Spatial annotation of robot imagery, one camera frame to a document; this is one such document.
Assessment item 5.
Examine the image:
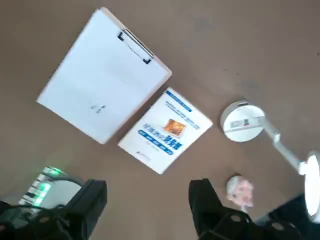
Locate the white foldable desk lamp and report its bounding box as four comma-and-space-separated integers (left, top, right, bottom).
219, 100, 320, 217

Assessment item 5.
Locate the pink plush pig toy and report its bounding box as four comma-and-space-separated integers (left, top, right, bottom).
226, 174, 255, 209

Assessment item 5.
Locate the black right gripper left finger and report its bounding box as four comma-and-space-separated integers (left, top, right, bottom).
0, 178, 108, 240

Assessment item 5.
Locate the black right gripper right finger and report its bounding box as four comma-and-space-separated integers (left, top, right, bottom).
188, 178, 305, 240

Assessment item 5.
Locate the white book with blue print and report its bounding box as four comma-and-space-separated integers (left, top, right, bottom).
117, 86, 214, 175

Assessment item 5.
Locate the clipboard with white paper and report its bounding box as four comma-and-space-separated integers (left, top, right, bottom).
36, 7, 173, 145

